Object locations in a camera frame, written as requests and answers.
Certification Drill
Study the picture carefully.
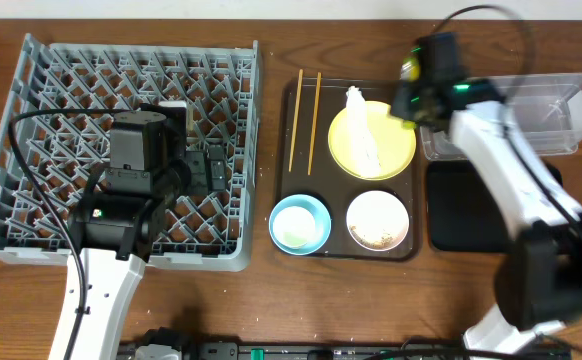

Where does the white napkin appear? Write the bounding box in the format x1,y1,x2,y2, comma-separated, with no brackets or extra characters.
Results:
346,86,381,179

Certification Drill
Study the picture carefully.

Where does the white cup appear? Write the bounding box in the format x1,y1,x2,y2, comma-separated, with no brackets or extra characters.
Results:
273,206,316,249

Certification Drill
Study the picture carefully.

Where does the wooden chopstick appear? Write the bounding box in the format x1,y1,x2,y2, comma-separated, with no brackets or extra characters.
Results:
307,72,322,176
288,68,304,172

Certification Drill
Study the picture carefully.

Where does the pink bowl with rice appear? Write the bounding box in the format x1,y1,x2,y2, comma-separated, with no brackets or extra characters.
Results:
346,190,410,252

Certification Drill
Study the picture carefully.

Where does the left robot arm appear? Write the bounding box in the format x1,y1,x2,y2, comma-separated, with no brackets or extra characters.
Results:
50,105,227,359

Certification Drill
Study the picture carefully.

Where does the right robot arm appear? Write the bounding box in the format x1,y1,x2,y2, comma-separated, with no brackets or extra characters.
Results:
390,79,582,359

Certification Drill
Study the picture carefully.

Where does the grey dishwasher rack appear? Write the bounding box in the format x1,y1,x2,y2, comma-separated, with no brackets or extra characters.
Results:
2,36,261,272

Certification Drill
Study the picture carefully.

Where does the yellow plate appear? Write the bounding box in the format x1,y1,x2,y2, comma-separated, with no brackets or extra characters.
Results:
328,101,417,181

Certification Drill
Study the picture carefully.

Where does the dark brown serving tray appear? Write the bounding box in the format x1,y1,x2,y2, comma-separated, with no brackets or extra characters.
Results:
275,77,422,262

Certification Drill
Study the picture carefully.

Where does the black tray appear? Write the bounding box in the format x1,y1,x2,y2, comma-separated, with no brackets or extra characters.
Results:
425,159,564,254

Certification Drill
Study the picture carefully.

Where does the light blue bowl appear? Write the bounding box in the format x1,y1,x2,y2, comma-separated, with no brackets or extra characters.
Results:
268,194,332,256

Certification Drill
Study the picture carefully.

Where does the clear plastic bin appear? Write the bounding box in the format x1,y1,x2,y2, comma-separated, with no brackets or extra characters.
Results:
419,72,582,162

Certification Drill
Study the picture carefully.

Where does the black equipment rail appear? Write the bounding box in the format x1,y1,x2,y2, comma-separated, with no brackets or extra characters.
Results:
115,327,572,360

